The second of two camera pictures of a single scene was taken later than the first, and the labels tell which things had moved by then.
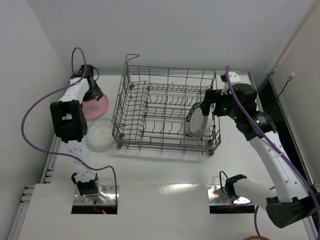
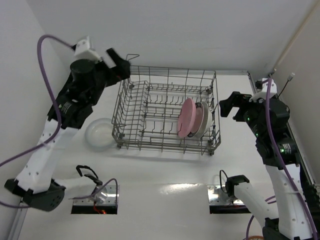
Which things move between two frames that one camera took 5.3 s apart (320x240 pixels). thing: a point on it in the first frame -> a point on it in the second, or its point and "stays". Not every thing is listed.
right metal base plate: [217, 196] stays
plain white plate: [207, 123] stays
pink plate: [93, 109] -> [187, 118]
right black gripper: [208, 99] -> [238, 107]
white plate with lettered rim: [194, 120] stays
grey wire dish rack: [159, 108] stays
